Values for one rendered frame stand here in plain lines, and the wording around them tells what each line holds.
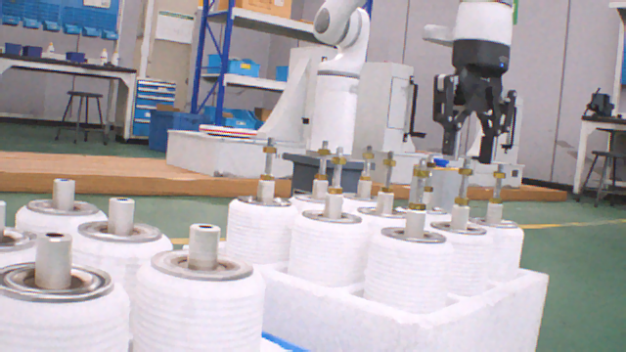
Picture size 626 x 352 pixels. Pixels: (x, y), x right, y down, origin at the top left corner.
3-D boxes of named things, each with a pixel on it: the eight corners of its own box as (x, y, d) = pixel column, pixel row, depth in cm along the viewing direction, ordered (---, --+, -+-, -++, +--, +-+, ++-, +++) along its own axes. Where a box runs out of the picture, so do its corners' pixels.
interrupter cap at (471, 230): (493, 234, 77) (494, 228, 77) (475, 240, 70) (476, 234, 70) (441, 224, 81) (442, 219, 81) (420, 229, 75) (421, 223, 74)
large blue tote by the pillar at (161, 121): (144, 149, 541) (148, 109, 538) (181, 151, 569) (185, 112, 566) (169, 154, 504) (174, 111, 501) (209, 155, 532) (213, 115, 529)
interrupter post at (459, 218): (469, 232, 76) (472, 207, 76) (463, 234, 74) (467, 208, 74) (452, 229, 77) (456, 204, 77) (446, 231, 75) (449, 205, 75)
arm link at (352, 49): (350, 12, 131) (342, 86, 132) (316, 3, 126) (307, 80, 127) (377, 8, 124) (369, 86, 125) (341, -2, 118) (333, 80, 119)
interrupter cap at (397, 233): (443, 237, 70) (444, 232, 70) (448, 248, 62) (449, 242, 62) (380, 229, 71) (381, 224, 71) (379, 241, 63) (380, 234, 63)
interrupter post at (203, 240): (179, 268, 43) (182, 224, 42) (203, 265, 44) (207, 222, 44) (199, 276, 41) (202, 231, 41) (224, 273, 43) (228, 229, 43)
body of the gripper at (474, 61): (482, 31, 68) (473, 108, 69) (524, 45, 73) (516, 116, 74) (439, 33, 75) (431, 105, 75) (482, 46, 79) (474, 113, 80)
